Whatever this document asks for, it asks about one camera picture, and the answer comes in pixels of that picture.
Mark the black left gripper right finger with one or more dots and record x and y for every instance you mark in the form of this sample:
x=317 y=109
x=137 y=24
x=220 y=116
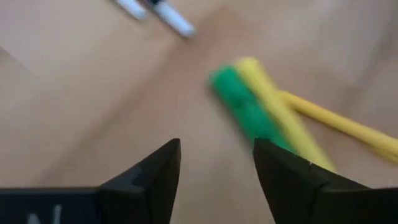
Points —
x=298 y=193

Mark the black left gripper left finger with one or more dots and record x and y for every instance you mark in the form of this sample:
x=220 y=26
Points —
x=146 y=193

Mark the slim yellow highlighter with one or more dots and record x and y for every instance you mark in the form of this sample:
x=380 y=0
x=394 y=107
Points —
x=342 y=124

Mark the yellow chunky highlighter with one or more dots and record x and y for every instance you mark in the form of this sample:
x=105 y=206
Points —
x=279 y=102

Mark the green chunky highlighter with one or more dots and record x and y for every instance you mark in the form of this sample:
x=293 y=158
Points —
x=244 y=102

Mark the black dry-erase marker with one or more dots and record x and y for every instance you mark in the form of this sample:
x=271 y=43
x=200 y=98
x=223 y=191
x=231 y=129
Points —
x=133 y=7
x=174 y=20

